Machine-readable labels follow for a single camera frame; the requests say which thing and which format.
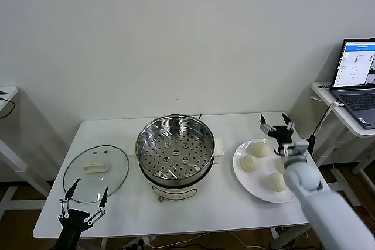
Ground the grey open laptop bright screen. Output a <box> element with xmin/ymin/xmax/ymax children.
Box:
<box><xmin>330</xmin><ymin>37</ymin><xmax>375</xmax><ymax>130</ymax></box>

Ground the round glass pot lid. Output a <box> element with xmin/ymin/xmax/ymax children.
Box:
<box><xmin>63</xmin><ymin>144</ymin><xmax>130</xmax><ymax>204</ymax></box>

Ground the white floor power strip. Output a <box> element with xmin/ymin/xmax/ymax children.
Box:
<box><xmin>122</xmin><ymin>237</ymin><xmax>156</xmax><ymax>250</ymax></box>

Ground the white side table with cable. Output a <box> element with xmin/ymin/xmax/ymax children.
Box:
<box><xmin>0</xmin><ymin>85</ymin><xmax>53</xmax><ymax>213</ymax></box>

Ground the black looped cable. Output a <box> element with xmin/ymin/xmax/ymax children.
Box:
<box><xmin>0</xmin><ymin>98</ymin><xmax>17</xmax><ymax>119</ymax></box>

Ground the white side table with laptop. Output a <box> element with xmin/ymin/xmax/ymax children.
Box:
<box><xmin>310</xmin><ymin>81</ymin><xmax>375</xmax><ymax>207</ymax></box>

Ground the perforated steel steamer basket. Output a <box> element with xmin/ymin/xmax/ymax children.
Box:
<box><xmin>135</xmin><ymin>114</ymin><xmax>216</xmax><ymax>181</ymax></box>

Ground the white laptop usb cable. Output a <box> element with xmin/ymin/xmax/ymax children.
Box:
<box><xmin>312</xmin><ymin>102</ymin><xmax>345</xmax><ymax>137</ymax></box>

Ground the black cylindrical cable adapter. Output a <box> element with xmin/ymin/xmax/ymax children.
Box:
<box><xmin>301</xmin><ymin>134</ymin><xmax>316</xmax><ymax>157</ymax></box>

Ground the white round plate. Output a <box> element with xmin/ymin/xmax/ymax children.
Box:
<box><xmin>233</xmin><ymin>138</ymin><xmax>307</xmax><ymax>204</ymax></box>

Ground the white steamed baozi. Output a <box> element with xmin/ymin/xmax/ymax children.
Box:
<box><xmin>274</xmin><ymin>157</ymin><xmax>287</xmax><ymax>174</ymax></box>
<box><xmin>239</xmin><ymin>155</ymin><xmax>260</xmax><ymax>172</ymax></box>
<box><xmin>264</xmin><ymin>173</ymin><xmax>287</xmax><ymax>194</ymax></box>
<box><xmin>251</xmin><ymin>141</ymin><xmax>271</xmax><ymax>159</ymax></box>

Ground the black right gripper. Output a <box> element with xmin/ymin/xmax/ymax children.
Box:
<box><xmin>258</xmin><ymin>112</ymin><xmax>295</xmax><ymax>157</ymax></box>

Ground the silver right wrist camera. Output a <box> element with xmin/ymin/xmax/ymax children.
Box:
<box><xmin>274</xmin><ymin>140</ymin><xmax>310</xmax><ymax>157</ymax></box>

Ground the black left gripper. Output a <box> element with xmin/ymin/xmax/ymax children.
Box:
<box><xmin>54</xmin><ymin>177</ymin><xmax>109</xmax><ymax>250</ymax></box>

